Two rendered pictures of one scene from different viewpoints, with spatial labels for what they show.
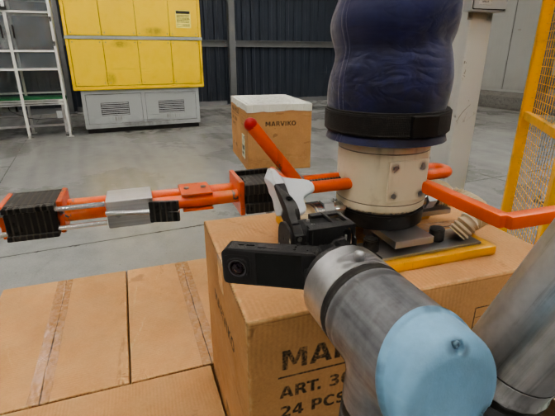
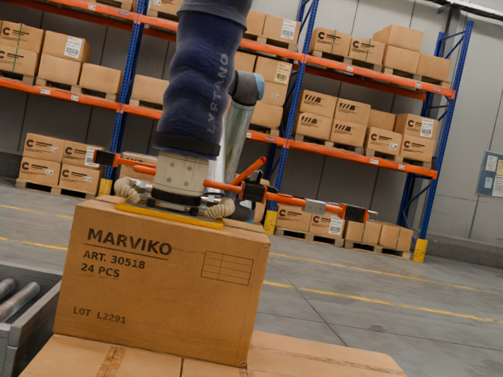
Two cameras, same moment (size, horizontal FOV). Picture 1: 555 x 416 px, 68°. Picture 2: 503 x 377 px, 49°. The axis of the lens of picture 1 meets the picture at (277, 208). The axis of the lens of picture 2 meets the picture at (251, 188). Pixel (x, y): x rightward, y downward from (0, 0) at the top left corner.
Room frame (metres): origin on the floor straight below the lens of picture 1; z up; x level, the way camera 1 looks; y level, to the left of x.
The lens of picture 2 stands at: (2.53, 0.50, 1.19)
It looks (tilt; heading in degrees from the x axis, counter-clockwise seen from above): 3 degrees down; 195
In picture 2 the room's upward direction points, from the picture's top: 12 degrees clockwise
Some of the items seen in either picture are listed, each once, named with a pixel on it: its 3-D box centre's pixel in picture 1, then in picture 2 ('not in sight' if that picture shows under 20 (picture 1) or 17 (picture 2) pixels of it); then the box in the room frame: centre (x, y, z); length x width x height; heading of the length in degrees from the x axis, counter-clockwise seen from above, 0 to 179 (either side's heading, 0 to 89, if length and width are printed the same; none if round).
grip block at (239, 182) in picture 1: (258, 189); (252, 192); (0.70, 0.03, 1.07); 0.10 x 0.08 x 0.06; 19
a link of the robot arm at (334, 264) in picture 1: (351, 289); not in sight; (0.36, -0.07, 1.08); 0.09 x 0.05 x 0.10; 109
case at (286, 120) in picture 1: (268, 130); not in sight; (2.79, 0.06, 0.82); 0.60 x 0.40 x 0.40; 15
